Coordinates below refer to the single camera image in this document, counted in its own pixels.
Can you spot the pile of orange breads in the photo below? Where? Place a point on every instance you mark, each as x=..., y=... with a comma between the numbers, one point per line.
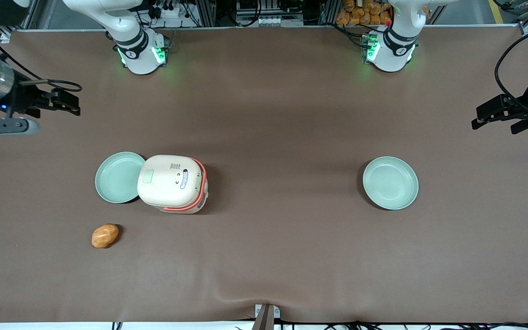
x=360, y=11

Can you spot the white connector block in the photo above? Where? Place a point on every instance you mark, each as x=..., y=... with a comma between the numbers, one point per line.
x=280, y=20

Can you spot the aluminium frame post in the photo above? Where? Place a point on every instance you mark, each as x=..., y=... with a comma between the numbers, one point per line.
x=206, y=13

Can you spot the pale green round plate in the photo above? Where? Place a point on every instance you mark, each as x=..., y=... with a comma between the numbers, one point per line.
x=117, y=178
x=390, y=183

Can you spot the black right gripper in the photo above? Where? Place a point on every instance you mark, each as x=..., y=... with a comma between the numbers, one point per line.
x=22, y=98

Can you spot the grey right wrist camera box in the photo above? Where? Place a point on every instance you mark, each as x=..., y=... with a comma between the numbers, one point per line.
x=12, y=127

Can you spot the white power strip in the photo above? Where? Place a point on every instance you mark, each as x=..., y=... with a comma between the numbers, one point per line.
x=172, y=13

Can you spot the brown potato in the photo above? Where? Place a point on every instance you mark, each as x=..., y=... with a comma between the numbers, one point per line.
x=105, y=236

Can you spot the brown table cloth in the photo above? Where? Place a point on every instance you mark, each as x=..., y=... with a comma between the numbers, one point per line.
x=268, y=114

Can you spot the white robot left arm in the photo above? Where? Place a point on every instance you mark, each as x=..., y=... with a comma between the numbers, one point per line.
x=390, y=59

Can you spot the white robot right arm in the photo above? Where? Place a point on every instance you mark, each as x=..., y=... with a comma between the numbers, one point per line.
x=142, y=62

